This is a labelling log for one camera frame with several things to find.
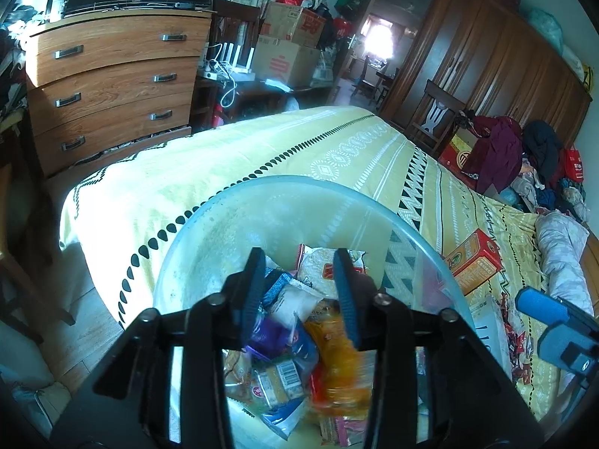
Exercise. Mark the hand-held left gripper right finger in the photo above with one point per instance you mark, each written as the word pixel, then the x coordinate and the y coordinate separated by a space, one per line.
pixel 347 294

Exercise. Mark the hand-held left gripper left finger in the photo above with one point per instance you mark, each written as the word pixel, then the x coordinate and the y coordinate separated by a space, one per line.
pixel 250 294

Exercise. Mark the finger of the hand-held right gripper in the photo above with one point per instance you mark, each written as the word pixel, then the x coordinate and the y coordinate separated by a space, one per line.
pixel 568 346
pixel 543 306

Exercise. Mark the clear plastic basin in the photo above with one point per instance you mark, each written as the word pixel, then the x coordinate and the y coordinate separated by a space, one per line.
pixel 224 234

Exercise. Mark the orange snack bag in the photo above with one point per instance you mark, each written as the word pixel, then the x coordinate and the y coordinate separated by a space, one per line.
pixel 337 360

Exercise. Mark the blue striped snack packet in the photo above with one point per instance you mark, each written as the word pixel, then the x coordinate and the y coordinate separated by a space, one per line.
pixel 276 285

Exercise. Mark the rice cracker packet red label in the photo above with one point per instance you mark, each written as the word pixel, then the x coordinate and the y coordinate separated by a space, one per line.
pixel 316 264

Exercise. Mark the purple snack packet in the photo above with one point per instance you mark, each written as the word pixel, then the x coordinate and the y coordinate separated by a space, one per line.
pixel 269 334

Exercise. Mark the grey floral quilt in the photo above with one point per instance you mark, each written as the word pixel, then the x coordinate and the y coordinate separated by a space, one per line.
pixel 561 252

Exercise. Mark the white paper box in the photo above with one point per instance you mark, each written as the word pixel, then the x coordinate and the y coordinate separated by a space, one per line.
pixel 491 332

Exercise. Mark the blue foil snack packet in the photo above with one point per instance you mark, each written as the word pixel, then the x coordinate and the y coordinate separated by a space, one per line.
pixel 304 348

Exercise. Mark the orange cardboard box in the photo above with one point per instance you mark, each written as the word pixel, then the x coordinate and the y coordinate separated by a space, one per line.
pixel 475 262

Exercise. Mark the green peanut packet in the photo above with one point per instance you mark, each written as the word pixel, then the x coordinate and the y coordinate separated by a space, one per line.
pixel 241 381

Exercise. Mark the barcode cracker packet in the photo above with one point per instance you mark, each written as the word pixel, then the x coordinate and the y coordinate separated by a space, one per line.
pixel 281 379

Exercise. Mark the blue and white snack packet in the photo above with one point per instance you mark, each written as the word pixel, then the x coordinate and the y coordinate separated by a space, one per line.
pixel 281 418

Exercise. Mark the pink snack packet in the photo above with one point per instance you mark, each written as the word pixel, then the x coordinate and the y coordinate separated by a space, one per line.
pixel 346 430

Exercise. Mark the yellow patterned bedsheet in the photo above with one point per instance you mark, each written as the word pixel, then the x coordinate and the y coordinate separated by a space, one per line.
pixel 187 168

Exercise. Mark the red shopping bag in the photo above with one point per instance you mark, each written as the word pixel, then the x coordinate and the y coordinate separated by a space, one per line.
pixel 574 163

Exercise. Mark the dark clothing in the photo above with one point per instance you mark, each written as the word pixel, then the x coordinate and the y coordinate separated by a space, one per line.
pixel 543 145

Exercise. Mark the maroon clothing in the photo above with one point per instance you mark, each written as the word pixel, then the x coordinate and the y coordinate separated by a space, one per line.
pixel 498 149

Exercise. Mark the red gift box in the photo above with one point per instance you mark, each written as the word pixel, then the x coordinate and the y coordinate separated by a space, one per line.
pixel 461 159

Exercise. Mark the wooden chair white inlay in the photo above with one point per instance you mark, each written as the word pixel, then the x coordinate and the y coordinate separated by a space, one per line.
pixel 437 112

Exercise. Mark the wooden dining chair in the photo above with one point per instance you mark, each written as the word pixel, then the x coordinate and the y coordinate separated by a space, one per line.
pixel 365 79

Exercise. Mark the white power strip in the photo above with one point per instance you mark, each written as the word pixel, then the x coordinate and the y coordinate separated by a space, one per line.
pixel 209 75

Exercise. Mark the white printed sack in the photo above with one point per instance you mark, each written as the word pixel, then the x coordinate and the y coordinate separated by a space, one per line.
pixel 325 70

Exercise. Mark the white router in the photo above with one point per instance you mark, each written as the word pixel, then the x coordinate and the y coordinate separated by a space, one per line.
pixel 234 63

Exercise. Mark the large brown cardboard box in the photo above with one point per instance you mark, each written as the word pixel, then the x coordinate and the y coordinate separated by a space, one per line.
pixel 285 61

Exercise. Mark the wooden dresser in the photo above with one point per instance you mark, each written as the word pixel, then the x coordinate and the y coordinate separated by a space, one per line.
pixel 117 79

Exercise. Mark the wooden wardrobe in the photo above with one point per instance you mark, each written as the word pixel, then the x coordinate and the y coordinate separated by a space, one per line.
pixel 491 56

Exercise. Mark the red printed cardboard box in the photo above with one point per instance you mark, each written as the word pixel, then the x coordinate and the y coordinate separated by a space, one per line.
pixel 292 25

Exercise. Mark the dark wooden chair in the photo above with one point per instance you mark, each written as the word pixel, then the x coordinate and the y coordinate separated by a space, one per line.
pixel 234 9

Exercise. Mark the paper cup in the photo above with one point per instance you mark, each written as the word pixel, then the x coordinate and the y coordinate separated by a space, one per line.
pixel 61 4

